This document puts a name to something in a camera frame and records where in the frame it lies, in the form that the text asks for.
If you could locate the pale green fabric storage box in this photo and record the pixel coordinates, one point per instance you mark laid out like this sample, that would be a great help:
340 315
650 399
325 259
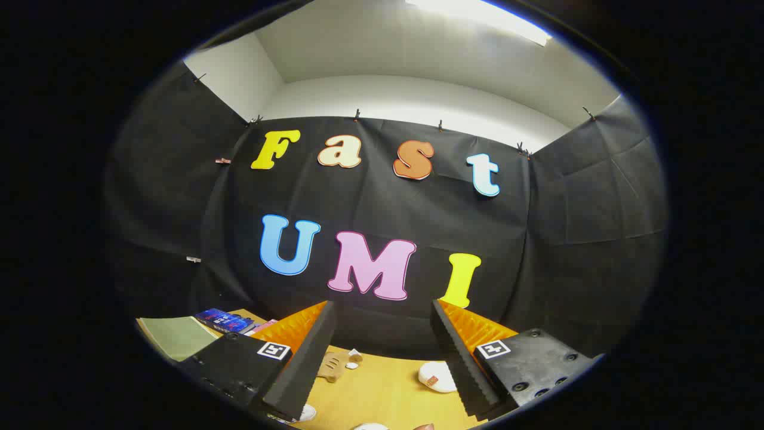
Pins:
176 337

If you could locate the pink cover book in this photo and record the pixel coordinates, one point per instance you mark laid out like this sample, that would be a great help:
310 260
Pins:
265 326

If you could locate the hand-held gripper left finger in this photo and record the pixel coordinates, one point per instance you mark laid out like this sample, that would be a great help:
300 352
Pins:
310 352

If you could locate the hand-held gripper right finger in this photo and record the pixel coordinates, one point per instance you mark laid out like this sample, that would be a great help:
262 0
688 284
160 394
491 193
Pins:
456 352

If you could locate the brown plush toy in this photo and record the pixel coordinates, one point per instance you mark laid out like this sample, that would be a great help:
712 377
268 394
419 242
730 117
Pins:
331 365

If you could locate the dark blue book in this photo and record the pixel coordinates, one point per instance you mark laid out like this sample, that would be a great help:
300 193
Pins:
225 320

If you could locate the white plush toy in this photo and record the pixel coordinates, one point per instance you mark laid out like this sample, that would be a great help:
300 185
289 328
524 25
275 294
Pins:
436 377

